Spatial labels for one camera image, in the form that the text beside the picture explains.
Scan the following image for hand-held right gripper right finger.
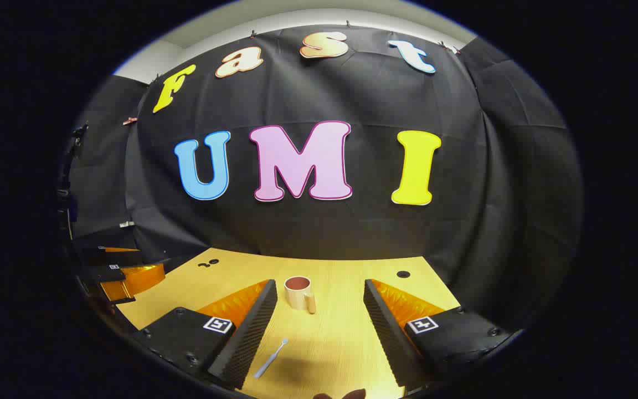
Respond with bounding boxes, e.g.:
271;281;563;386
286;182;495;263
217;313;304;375
363;279;513;390

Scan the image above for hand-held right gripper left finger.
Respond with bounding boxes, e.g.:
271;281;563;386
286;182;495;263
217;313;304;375
132;279;279;390

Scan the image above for white toothbrush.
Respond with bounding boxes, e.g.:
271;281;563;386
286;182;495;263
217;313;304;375
253;339;289;380

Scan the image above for beige cup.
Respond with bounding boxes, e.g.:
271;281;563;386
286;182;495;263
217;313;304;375
284;275;317;315

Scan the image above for wooden desktop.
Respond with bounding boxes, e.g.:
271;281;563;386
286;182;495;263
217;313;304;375
117;248;462;399

